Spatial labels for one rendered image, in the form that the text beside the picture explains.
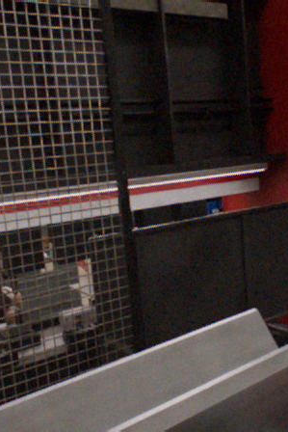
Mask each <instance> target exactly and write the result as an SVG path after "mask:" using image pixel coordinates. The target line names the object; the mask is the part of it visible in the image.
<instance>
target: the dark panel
mask: <svg viewBox="0 0 288 432"><path fill-rule="evenodd" d="M133 233H134V243H135V252H136V262H137V272H138V281H139V291H140V300H141V310H142V328H143V338H144V350H147V349H149V348H152V347H154V346H157V345H160V344H162V343H164V342H166V341H169V340H172V339H174V338H181V337H184V336H185V335H188V334H189V333H192V332H195V331H197V330H200V329H202V328H205V327H207V326H209V325H212V324H214V323H217V322H220V321H222V320H225V319H226V318H228V317H231V316H233V315H238V314H241V313H244V312H246V311H249V310H252V309H256V310H258V312H259V314H260V315H261V316H262V318H263V320H264V322H265V323H269V322H271V321H273V320H276V319H279V318H281V317H283V316H286V315H288V202H278V203H273V204H269V205H263V206H253V207H249V208H244V209H238V210H233V211H228V212H224V213H219V214H214V215H208V216H204V217H198V218H194V219H189V220H184V221H179V222H174V223H168V224H164V225H160V226H154V227H149V228H144V229H133Z"/></svg>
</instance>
